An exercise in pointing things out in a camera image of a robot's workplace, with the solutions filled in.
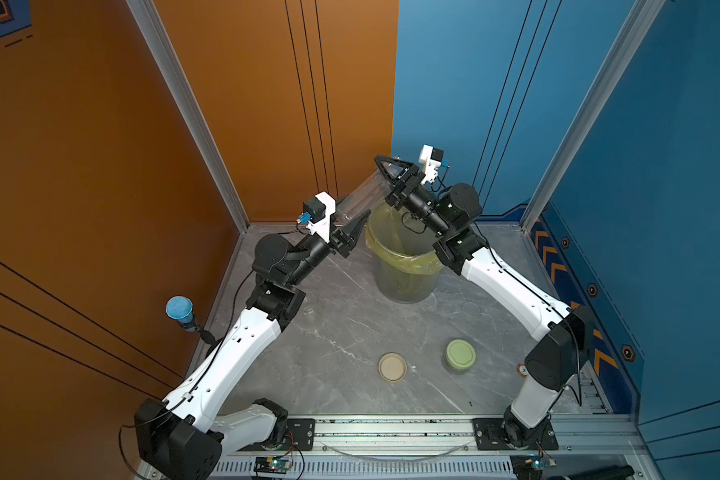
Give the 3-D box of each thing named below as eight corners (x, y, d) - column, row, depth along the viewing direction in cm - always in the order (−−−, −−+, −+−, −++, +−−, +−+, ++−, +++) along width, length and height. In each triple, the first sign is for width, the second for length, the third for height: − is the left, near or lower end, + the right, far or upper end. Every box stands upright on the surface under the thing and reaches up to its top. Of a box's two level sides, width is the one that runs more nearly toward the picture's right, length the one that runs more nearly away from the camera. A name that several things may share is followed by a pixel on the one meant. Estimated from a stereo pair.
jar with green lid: (445, 373, 85) (450, 365, 79) (441, 349, 90) (445, 339, 84) (472, 373, 85) (479, 365, 79) (467, 348, 89) (473, 339, 84)
